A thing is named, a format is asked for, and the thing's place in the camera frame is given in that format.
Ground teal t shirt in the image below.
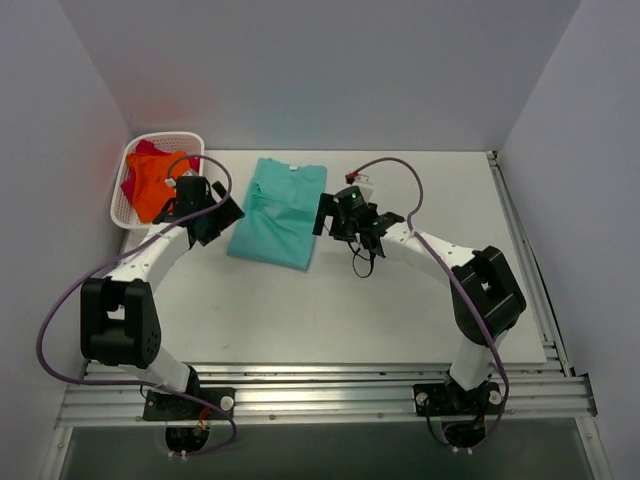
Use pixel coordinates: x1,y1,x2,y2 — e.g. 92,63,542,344
227,158,327,271

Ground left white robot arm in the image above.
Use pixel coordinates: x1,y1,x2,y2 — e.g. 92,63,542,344
80,176,244,419

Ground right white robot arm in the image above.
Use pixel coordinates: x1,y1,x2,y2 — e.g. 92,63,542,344
313,185,527,413

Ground orange t shirt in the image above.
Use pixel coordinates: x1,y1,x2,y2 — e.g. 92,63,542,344
121,151,186,223

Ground magenta t shirt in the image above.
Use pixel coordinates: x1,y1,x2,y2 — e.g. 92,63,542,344
120,139,200,203

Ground white plastic basket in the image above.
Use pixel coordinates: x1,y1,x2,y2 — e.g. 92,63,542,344
111,131,205,230

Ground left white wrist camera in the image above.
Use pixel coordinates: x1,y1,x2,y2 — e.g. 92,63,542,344
165,168,199,188

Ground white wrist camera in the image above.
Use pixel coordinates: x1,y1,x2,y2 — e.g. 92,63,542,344
165,168,199,188
345,172,374,202

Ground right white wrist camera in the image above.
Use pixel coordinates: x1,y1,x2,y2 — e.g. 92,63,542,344
345,172,374,202

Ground black thin cable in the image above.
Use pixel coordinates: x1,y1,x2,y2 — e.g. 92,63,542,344
349,239,379,280

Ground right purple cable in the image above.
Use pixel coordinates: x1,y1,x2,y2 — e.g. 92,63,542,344
344,157,511,451

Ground purple cable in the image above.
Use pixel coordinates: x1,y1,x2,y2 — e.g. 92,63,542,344
35,153,239,456
344,157,511,451

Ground right side aluminium rail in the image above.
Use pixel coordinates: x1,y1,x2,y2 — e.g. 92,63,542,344
486,150,575,376

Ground front aluminium rail frame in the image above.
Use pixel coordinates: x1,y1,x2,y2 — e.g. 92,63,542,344
56,361,596,427

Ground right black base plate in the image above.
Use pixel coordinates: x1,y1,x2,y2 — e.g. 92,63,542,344
413,382,502,417

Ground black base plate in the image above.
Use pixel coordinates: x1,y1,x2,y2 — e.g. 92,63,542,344
413,382,502,417
142,387,236,422

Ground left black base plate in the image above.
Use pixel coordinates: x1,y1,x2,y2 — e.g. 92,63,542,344
142,387,236,422

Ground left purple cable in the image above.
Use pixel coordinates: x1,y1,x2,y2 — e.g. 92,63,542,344
35,153,239,456

